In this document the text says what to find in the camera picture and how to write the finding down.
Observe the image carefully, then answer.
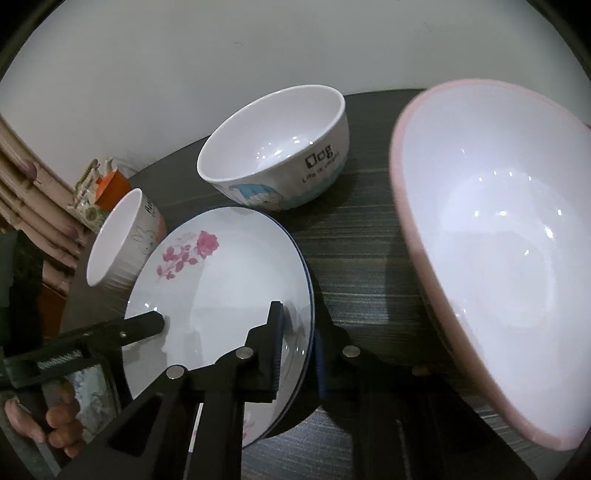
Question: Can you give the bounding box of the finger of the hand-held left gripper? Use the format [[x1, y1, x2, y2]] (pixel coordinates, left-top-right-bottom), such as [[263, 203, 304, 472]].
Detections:
[[81, 311, 166, 352]]

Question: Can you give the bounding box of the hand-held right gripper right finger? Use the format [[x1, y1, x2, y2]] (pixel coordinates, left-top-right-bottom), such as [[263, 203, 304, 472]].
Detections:
[[316, 305, 539, 480]]

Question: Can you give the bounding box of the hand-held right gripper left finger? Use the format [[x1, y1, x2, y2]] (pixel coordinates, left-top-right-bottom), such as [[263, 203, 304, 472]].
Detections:
[[58, 301, 286, 480]]

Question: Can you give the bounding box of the white plate with blue rim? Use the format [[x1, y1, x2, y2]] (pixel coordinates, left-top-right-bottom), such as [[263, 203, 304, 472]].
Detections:
[[231, 206, 317, 439]]

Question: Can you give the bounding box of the white plate with rose print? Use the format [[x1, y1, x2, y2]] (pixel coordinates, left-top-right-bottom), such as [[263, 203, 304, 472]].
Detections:
[[124, 206, 311, 450]]

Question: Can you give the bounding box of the white ribbed bowl rabbit print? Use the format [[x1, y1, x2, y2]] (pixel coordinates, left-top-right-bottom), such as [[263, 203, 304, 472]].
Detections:
[[87, 188, 167, 288]]

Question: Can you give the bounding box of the pink-rimmed white bowl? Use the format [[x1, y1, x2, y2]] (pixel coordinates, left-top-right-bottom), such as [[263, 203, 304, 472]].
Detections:
[[389, 79, 591, 452]]

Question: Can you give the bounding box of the white bowl with cartoon print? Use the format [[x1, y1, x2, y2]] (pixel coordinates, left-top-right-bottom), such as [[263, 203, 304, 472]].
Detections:
[[197, 85, 349, 212]]

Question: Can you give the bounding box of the person's left hand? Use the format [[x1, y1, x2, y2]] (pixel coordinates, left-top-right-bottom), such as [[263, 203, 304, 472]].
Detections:
[[4, 381, 85, 459]]

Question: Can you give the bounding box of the floral ceramic teapot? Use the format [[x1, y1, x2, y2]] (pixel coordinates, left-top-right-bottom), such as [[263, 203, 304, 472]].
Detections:
[[68, 158, 134, 232]]

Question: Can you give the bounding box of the orange cup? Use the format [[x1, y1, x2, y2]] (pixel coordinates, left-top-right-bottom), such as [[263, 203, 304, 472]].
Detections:
[[95, 170, 134, 212]]

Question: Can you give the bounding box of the beige patterned curtain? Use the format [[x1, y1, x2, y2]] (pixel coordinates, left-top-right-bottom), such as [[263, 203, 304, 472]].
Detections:
[[0, 115, 95, 282]]

